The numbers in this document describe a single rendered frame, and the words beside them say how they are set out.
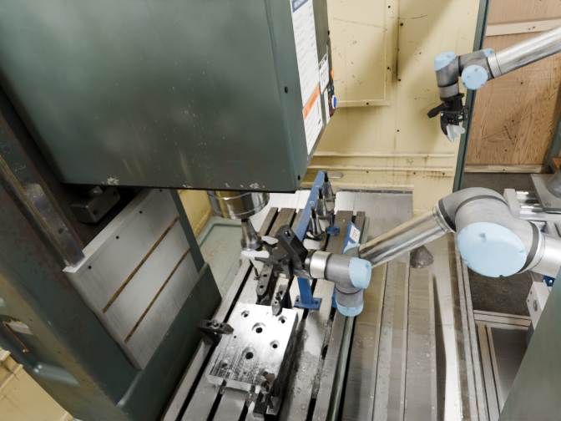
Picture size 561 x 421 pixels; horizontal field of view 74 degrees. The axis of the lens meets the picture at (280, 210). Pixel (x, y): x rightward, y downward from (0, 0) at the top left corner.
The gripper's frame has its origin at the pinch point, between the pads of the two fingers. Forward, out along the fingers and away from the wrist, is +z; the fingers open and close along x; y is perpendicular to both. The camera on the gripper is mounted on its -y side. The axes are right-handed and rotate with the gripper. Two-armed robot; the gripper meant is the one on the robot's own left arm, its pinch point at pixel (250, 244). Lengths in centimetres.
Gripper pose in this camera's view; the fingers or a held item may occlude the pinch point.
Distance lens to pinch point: 110.7
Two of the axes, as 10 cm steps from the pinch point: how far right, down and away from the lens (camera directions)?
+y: 1.5, 7.9, 5.9
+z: -9.0, -1.4, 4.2
